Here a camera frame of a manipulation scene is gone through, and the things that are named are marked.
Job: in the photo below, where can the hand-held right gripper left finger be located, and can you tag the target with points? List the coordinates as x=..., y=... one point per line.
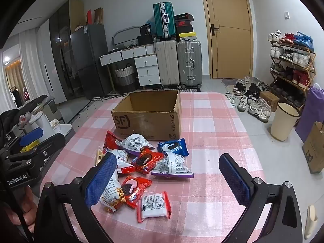
x=101, y=179

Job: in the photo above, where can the gold snack packet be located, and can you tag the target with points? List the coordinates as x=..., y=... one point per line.
x=99, y=157

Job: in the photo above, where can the black white patterned rug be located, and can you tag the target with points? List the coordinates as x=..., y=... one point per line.
x=101, y=98

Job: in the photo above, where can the black jacket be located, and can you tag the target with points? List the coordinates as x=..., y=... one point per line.
x=15, y=116

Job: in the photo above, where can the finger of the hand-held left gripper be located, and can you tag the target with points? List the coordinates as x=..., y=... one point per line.
x=50, y=146
x=31, y=136

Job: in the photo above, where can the small black printed box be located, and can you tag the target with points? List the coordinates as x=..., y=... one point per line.
x=145, y=30

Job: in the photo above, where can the grey door mat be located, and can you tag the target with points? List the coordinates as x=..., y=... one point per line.
x=227, y=82

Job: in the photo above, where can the purple bag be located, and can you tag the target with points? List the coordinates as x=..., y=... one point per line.
x=313, y=106

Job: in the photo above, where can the teal suitcase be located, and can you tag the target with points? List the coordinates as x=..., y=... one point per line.
x=163, y=20

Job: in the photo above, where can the white desk with drawers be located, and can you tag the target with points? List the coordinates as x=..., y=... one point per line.
x=146, y=63

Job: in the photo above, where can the white orange snack packet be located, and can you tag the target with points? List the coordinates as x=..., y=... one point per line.
x=112, y=189

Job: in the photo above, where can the beige suitcase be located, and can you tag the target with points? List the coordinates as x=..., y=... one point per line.
x=167, y=63

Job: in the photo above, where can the folded brown cardboard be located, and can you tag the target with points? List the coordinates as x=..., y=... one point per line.
x=99, y=16

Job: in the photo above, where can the woven laundry basket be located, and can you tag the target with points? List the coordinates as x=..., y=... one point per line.
x=125, y=78

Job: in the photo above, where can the blue cookie packet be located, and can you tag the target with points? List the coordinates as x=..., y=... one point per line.
x=174, y=146

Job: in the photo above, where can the yellow black shoe box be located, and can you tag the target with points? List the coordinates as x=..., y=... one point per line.
x=186, y=36

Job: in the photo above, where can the red paper bag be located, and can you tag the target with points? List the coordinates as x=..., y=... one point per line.
x=89, y=17

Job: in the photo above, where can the dark glossy wardrobe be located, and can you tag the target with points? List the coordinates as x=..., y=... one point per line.
x=59, y=55

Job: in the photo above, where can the cardboard box on floor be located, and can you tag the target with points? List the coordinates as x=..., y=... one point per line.
x=315, y=149

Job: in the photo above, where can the small brown carton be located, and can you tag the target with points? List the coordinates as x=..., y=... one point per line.
x=270, y=100

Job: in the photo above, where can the wooden shoe rack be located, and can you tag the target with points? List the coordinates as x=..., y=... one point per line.
x=312, y=63

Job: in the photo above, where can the oval grey mirror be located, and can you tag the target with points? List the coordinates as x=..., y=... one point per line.
x=125, y=34

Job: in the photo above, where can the pile of loose sneakers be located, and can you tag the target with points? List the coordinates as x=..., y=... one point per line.
x=258, y=108

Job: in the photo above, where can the person's left hand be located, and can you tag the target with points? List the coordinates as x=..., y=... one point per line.
x=27, y=205

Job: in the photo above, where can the beige slipper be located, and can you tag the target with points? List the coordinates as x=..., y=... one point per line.
x=310, y=222

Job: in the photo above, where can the dark grey refrigerator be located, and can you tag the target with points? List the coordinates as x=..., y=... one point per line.
x=88, y=55

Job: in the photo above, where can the plain red snack packet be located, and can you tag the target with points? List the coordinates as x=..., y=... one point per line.
x=111, y=141

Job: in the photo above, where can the red-edged white snack packet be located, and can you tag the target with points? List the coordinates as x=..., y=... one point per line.
x=154, y=205

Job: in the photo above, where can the rows of racked shoes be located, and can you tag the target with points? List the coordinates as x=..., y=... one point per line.
x=301, y=40

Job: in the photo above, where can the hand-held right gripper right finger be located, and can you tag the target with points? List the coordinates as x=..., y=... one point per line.
x=235, y=179

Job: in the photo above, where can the tan wooden door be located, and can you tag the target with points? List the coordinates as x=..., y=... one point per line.
x=227, y=43

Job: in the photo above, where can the silver suitcase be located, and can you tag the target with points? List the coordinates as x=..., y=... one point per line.
x=189, y=63

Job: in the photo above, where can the pink checked tablecloth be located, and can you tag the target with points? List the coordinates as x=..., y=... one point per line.
x=215, y=121

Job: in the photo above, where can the white countertop appliance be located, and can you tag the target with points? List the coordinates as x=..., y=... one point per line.
x=44, y=124

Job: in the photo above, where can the cream trash bin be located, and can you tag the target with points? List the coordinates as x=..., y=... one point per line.
x=281, y=126

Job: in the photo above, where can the brown cardboard box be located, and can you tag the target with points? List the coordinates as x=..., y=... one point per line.
x=141, y=124

